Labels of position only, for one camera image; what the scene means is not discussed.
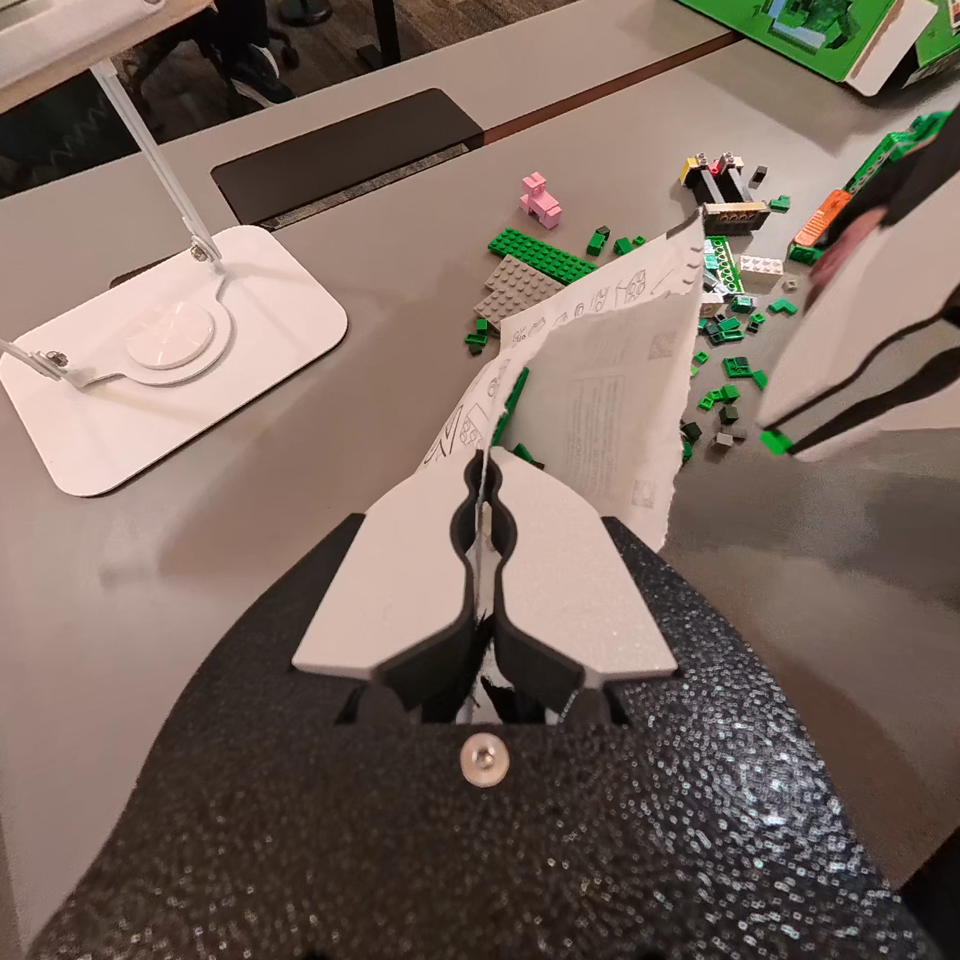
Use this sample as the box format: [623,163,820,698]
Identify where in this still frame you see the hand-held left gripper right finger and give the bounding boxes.
[486,459,681,727]

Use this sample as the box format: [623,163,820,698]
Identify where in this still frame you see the large green toy baseplate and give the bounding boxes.
[487,227,601,285]

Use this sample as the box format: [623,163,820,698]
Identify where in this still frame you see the orange brick separator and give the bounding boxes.
[793,189,852,249]

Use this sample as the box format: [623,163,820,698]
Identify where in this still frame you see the white desk lamp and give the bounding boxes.
[0,0,350,498]

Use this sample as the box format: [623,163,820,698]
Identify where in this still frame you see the dark cloth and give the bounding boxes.
[896,843,960,960]

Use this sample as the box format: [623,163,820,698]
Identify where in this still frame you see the black toy brick assembly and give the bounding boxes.
[678,150,772,230]

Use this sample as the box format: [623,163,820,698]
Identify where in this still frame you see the grey desk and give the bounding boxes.
[0,0,960,960]

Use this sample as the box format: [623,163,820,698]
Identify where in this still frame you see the pile of green toy bricks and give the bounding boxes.
[463,191,807,462]

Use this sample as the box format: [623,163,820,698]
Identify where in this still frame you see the green toy box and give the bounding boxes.
[675,0,960,99]

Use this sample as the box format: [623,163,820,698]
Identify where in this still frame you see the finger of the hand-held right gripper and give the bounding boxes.
[791,345,960,456]
[756,187,960,438]

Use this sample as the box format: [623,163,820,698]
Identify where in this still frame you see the pink toy brick pig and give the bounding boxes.
[519,172,565,230]

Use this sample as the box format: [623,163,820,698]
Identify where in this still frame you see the grey toy baseplate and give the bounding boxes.
[472,285,545,325]
[486,253,573,305]

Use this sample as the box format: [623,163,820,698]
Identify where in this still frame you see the green toy brick build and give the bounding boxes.
[843,111,954,196]

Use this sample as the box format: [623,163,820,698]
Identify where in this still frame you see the black desk cable cover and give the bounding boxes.
[210,88,485,226]

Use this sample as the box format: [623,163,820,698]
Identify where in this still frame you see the white printed paper bag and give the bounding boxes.
[408,208,706,725]

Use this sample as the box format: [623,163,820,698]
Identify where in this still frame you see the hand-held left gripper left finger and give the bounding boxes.
[291,450,487,712]

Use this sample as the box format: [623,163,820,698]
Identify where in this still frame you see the person's right hand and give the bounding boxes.
[813,212,891,303]

